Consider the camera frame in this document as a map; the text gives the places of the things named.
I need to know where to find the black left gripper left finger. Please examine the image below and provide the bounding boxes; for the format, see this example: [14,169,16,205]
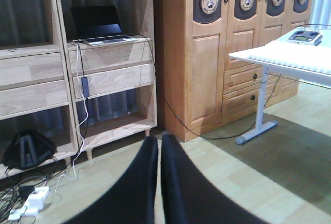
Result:
[65,136,158,223]

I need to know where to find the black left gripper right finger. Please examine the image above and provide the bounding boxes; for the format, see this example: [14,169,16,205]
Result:
[161,134,265,223]

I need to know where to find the white desk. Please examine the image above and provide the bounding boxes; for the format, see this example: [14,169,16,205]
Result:
[229,24,330,145]

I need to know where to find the grey device on desk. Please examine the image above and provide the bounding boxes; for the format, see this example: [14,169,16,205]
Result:
[288,30,323,46]

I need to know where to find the white power strip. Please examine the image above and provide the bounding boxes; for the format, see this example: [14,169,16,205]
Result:
[8,185,50,221]

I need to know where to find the black triangular stand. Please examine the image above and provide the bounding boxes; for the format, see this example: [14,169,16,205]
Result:
[3,130,57,170]

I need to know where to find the light wooden shelf unit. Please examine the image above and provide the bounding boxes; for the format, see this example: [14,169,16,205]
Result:
[0,0,158,181]

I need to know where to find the silver laptop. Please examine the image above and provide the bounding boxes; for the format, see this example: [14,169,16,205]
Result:
[70,5,137,46]

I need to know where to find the wooden wardrobe with clock panels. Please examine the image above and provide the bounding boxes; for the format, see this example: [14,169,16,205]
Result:
[152,0,317,143]

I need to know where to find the black laptop cable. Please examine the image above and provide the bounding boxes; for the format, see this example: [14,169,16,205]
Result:
[134,34,281,140]

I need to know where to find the white laptop cable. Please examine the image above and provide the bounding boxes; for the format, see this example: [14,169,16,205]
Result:
[71,43,90,182]

